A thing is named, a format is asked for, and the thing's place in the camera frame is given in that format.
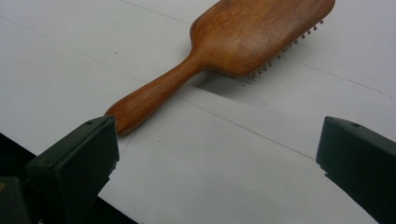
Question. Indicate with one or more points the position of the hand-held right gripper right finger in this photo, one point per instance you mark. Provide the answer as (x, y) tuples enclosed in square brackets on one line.
[(361, 155)]

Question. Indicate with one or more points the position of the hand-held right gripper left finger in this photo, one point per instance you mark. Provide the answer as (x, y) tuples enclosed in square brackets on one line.
[(77, 161)]

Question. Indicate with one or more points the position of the orange-brown spatula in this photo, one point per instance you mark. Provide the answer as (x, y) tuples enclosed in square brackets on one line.
[(236, 40)]

